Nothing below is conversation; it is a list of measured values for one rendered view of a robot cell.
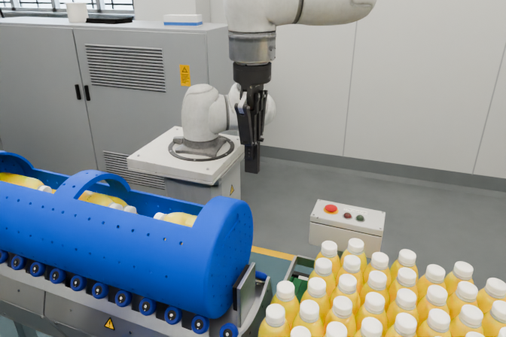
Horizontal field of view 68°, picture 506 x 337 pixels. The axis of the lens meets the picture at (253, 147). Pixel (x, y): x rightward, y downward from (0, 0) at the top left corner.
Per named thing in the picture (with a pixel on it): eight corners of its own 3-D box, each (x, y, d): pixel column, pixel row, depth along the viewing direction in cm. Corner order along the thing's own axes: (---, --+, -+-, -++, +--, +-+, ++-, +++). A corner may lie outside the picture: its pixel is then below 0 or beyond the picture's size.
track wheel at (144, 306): (144, 293, 97) (140, 294, 95) (159, 299, 95) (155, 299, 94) (139, 312, 96) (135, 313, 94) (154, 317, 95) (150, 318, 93)
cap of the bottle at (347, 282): (345, 276, 88) (345, 270, 87) (359, 285, 85) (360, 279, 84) (335, 284, 85) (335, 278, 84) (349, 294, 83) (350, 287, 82)
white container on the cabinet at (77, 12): (78, 20, 308) (74, 1, 303) (94, 21, 304) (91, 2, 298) (63, 22, 295) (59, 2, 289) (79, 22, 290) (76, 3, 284)
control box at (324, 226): (315, 226, 120) (318, 198, 116) (381, 240, 114) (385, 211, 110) (308, 244, 112) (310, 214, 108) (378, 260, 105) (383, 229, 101)
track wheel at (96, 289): (98, 278, 102) (93, 279, 100) (111, 283, 101) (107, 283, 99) (93, 296, 101) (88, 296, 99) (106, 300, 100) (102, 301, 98)
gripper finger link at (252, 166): (258, 143, 79) (257, 144, 78) (258, 172, 82) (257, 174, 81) (245, 141, 80) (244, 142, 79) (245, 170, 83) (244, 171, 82)
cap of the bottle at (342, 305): (353, 316, 77) (354, 309, 76) (333, 315, 77) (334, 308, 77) (350, 302, 81) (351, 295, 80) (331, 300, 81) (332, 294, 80)
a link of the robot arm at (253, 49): (282, 29, 73) (281, 60, 75) (239, 27, 76) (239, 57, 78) (266, 34, 65) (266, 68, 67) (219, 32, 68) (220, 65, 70)
